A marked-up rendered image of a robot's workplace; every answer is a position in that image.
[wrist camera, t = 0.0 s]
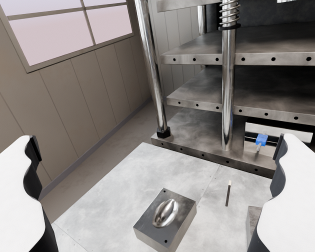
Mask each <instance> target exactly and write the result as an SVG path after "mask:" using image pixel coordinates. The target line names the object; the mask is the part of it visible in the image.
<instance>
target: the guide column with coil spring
mask: <svg viewBox="0 0 315 252"><path fill-rule="evenodd" d="M230 1H233V0H222V3H226V2H230ZM237 5H238V2H235V3H231V4H227V5H224V6H222V9H223V10H224V9H228V8H232V7H235V6H237ZM236 12H238V9H237V8H236V9H233V10H230V11H226V12H223V13H222V16H226V15H230V14H233V13H236ZM234 19H237V15H234V16H231V17H227V18H223V19H222V22H227V21H231V20H234ZM234 25H237V21H235V22H232V23H228V24H223V25H222V26H223V27H228V26H234ZM236 40H237V29H231V30H223V31H222V149H223V150H225V151H230V150H232V148H233V122H234V95H235V67H236Z"/></svg>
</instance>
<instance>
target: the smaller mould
mask: <svg viewBox="0 0 315 252"><path fill-rule="evenodd" d="M196 214H197V205H196V201H195V200H192V199H190V198H187V197H185V196H183V195H180V194H178V193H176V192H173V191H171V190H168V189H166V188H164V187H163V188H162V190H161V191H160V192H159V193H158V195H157V196H156V197H155V198H154V200H153V201H152V202H151V204H150V205H149V206H148V207H147V209H146V210H145V211H144V213H143V214H142V215H141V216H140V218H139V219H138V220H137V222H136V223H135V224H134V225H133V230H134V233H135V235H136V238H137V239H139V240H140V241H142V242H143V243H145V244H147V245H148V246H150V247H151V248H153V249H154V250H156V251H157V252H176V250H177V248H178V246H179V245H180V243H181V241H182V239H183V237H184V236H185V234H186V232H187V230H188V228H189V227H190V225H191V223H192V221H193V219H194V218H195V216H196Z"/></svg>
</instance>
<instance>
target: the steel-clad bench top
mask: <svg viewBox="0 0 315 252"><path fill-rule="evenodd" d="M229 181H231V186H230V193H229V200H228V206H225V205H226V199H227V192H228V186H229ZM271 182H272V179H269V178H266V177H262V176H259V175H255V174H252V173H248V172H245V171H241V170H238V169H235V168H231V167H228V166H224V165H221V164H217V163H214V162H210V161H207V160H203V159H200V158H196V157H193V156H190V155H186V154H183V153H179V152H176V151H172V150H169V149H165V148H162V147H158V146H155V145H151V144H148V143H144V142H142V143H141V144H140V145H139V146H138V147H137V148H136V149H135V150H134V151H132V152H131V153H130V154H129V155H128V156H127V157H126V158H125V159H124V160H122V161H121V162H120V163H119V164H118V165H117V166H116V167H115V168H114V169H112V170H111V171H110V172H109V173H108V174H107V175H106V176H105V177H104V178H102V179H101V180H100V181H99V182H98V183H97V184H96V185H95V186H93V187H92V188H91V189H90V190H89V191H88V192H87V193H86V194H85V195H83V196H82V197H81V198H80V199H79V200H78V201H77V202H76V203H75V204H73V205H72V206H71V207H70V208H69V209H68V210H67V211H66V212H65V213H63V214H62V215H61V216H60V217H59V218H58V219H57V220H56V221H55V222H53V223H52V224H51V226H52V228H53V230H54V234H55V238H56V242H57V246H58V251H59V252H158V251H156V250H155V249H153V248H151V247H150V246H148V245H147V244H145V243H144V242H142V241H141V240H139V239H137V237H136V235H135V232H134V229H133V226H134V224H135V223H136V222H137V220H138V219H139V218H140V217H141V215H142V214H143V213H144V211H145V210H146V209H147V208H148V206H149V205H150V204H151V202H152V201H153V200H154V199H155V197H156V196H157V195H158V193H159V192H160V191H161V190H162V188H165V189H168V190H170V191H172V192H175V193H177V194H180V195H182V196H184V197H187V198H189V199H192V200H194V201H196V210H197V213H196V215H195V217H194V219H193V221H192V223H191V224H190V226H189V228H188V230H187V232H186V233H185V235H184V237H183V239H182V241H181V242H180V244H179V246H178V248H177V250H176V251H175V252H247V251H248V244H247V227H246V225H247V215H248V206H254V207H261V208H262V207H263V206H264V204H265V203H266V202H267V201H268V200H270V199H271V198H273V197H272V194H271V191H270V184H271Z"/></svg>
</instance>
